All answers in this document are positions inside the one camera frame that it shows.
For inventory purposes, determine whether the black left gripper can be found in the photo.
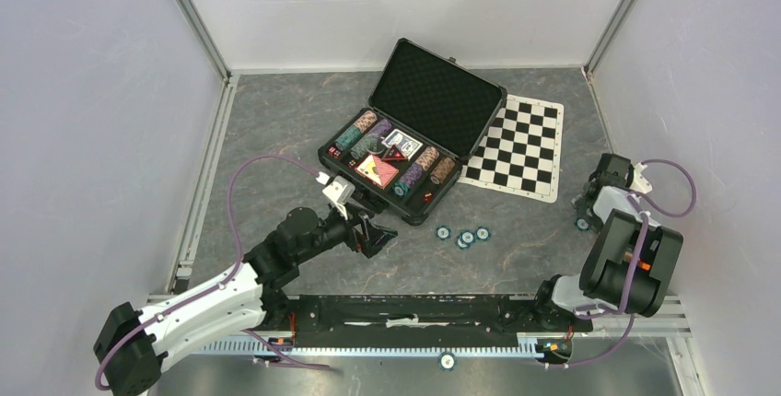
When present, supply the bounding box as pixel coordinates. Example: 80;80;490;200
295;201;397;264

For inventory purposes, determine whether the black red all-in triangle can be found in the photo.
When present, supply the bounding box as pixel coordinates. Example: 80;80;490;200
381;145;408;162

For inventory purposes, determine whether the green yellow blue chip stack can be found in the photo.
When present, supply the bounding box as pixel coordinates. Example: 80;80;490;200
350;135;383;159

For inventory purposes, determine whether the clear dealer button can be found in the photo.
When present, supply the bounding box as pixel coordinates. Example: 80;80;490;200
366;140;387;156

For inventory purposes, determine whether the orange blue poker chip stack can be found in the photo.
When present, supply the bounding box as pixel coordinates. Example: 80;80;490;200
414;146;439;171

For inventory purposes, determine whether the brown poker chip stack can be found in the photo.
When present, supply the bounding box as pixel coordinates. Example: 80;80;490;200
429;157;455;185

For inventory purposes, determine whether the teal poker chip stack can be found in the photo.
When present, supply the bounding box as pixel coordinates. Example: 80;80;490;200
334;125;363;151

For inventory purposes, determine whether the purple poker chip stack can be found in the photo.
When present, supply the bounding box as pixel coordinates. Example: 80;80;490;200
367;119;393;138

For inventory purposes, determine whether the pink poker chip stack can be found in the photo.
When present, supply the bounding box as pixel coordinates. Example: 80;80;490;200
353;111;378;134

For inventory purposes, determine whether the black poker case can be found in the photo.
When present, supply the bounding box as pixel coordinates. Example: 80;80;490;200
317;39;507;226

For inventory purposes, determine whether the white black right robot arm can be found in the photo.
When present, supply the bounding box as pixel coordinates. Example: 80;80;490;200
531;153;683;330

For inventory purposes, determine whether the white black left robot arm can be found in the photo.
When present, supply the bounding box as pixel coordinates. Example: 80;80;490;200
93;204;398;395

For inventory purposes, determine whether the red playing card deck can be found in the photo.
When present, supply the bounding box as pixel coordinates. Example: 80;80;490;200
356;155;399;189

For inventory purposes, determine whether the black white chessboard mat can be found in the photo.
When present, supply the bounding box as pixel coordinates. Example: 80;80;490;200
459;95;564;204

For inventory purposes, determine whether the blue playing card deck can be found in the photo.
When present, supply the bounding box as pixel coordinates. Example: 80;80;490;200
381;129;423;159

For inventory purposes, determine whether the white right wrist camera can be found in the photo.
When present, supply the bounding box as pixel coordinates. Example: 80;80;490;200
628;162;653;194

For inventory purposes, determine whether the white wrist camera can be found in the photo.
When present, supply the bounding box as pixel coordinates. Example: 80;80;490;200
628;162;653;194
316;171;355;220

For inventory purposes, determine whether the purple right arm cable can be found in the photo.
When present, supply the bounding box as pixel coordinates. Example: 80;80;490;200
542;158;698;370

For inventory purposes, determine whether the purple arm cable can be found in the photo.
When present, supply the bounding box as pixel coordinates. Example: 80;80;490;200
93;155;333;391
542;158;698;370

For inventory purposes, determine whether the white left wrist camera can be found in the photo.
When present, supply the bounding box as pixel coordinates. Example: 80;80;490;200
316;171;355;220

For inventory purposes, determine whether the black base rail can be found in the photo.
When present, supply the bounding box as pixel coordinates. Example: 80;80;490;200
254;295;593;348

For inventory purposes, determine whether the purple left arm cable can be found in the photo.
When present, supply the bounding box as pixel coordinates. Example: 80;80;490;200
93;155;333;391

